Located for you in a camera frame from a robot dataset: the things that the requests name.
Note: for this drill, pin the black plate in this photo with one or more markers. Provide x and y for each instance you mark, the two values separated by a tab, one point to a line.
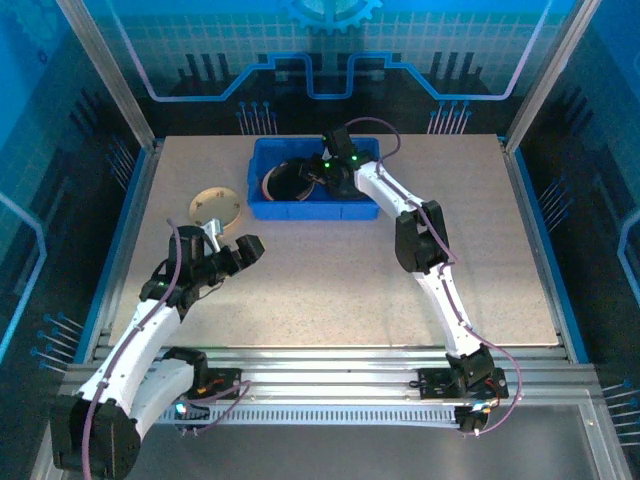
287	186

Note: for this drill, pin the white bowl with black pattern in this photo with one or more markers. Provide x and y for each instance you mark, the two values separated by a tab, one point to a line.
269	182

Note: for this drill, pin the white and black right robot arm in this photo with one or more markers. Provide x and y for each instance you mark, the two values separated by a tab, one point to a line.
385	187

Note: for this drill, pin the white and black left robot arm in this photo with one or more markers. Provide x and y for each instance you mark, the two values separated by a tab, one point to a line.
140	340

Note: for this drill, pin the blue plastic bin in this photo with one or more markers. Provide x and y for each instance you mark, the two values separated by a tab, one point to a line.
310	210

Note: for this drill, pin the dark glass plate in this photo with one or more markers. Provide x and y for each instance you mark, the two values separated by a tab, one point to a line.
350	196

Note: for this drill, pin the cream floral plate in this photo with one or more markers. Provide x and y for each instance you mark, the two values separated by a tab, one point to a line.
215	202

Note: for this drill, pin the small controller board with LED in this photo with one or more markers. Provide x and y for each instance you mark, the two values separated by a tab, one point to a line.
190	414
472	417

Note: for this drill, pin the grey metal front panel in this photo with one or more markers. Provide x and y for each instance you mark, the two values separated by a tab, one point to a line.
325	455

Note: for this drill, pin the aluminium and blue side rail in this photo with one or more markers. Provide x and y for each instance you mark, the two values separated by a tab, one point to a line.
127	235
526	200

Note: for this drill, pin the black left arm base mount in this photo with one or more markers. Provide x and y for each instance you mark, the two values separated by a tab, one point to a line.
225	382

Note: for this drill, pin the aluminium front frame rails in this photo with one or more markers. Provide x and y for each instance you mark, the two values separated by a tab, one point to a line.
325	370

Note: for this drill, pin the aluminium frame post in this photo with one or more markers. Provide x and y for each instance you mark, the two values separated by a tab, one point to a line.
546	75
111	75

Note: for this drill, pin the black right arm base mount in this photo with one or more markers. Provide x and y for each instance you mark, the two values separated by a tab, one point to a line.
435	382

